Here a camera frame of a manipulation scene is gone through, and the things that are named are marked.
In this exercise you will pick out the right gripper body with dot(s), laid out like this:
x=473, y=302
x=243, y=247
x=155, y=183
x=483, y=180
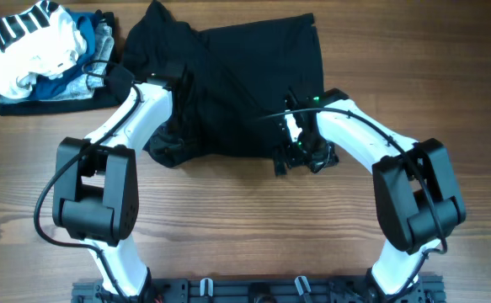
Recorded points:
x=309, y=149

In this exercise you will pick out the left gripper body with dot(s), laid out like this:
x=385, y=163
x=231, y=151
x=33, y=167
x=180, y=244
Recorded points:
x=168, y=136

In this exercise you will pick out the black t-shirt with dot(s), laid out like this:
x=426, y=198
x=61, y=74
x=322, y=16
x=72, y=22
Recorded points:
x=235, y=77

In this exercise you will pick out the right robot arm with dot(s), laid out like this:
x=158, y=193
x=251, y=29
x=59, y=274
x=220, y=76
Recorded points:
x=418, y=200

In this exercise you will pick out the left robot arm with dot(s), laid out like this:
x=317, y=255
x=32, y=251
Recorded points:
x=96, y=197

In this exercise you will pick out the black folded garment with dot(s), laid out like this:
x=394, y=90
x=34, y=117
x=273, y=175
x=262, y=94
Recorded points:
x=102, y=98

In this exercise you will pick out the grey folded garment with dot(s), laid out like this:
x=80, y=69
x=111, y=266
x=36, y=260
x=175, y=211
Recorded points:
x=74, y=84

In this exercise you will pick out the blue folded garment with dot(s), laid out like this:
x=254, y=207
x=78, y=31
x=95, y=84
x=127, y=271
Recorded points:
x=60, y=82

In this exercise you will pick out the white black striped garment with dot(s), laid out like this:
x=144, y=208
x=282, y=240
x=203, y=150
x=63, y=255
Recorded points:
x=30, y=46

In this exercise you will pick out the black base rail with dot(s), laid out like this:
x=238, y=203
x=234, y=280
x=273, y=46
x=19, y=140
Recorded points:
x=262, y=290

